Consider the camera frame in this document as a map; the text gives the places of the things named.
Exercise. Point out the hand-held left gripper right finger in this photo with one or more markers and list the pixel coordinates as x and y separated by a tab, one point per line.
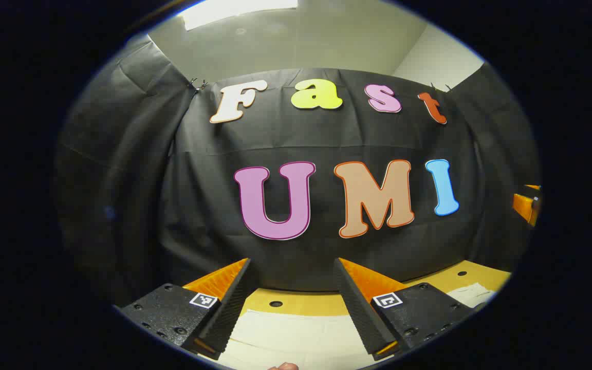
360	311

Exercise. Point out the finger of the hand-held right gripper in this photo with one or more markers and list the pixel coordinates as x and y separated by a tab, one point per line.
524	208
534	188

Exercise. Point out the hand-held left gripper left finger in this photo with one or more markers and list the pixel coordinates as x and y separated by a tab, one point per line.
229	308

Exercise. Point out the white jeans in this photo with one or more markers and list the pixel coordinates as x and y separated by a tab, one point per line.
291	336

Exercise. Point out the small metal clip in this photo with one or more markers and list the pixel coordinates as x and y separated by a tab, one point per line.
197	85
440	87

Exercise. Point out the black backdrop cloth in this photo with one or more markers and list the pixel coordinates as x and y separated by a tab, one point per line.
327	139

